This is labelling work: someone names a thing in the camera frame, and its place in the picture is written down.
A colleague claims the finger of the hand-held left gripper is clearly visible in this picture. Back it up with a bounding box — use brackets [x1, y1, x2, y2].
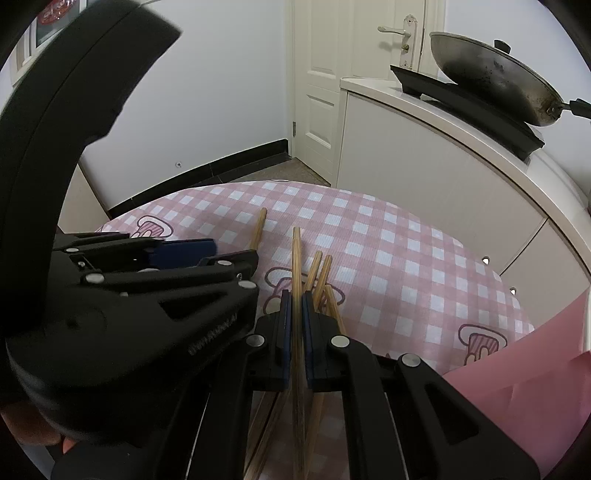
[53, 233, 218, 272]
[81, 250, 260, 335]

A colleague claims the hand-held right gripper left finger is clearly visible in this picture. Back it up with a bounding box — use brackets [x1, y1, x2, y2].
[51, 291, 293, 480]

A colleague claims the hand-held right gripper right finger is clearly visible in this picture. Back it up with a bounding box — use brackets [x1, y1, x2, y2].
[302, 291, 540, 480]

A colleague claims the bunch of wooden chopsticks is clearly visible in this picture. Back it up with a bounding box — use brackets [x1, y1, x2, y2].
[247, 251, 348, 480]

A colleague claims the slim wooden chopstick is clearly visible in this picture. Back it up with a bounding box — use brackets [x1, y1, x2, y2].
[291, 226, 307, 480]
[249, 208, 269, 252]

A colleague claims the pink cup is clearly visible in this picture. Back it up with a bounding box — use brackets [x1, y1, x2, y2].
[442, 286, 591, 467]

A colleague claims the person's left hand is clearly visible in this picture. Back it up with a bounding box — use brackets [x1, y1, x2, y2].
[1, 401, 78, 459]

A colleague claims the pink checked tablecloth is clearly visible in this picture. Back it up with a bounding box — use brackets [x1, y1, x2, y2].
[95, 181, 536, 480]

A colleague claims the white counter cabinet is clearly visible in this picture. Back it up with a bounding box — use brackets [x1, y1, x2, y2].
[335, 76, 591, 333]

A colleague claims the cream panel door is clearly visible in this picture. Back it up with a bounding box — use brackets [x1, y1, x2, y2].
[291, 0, 446, 180]

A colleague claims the cream framed window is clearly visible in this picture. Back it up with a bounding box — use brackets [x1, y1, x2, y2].
[9, 0, 100, 86]

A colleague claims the red round window decal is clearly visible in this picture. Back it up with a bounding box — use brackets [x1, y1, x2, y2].
[39, 0, 77, 25]

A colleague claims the black induction cooktop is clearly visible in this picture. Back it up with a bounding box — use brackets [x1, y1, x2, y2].
[390, 65, 546, 161]

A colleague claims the glass wok lid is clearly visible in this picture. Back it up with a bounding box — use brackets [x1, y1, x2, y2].
[443, 39, 532, 70]

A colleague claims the silver door handle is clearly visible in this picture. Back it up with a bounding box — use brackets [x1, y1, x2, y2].
[378, 15, 419, 70]

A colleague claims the steel wok with black handle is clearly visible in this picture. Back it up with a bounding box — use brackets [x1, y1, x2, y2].
[429, 31, 591, 128]

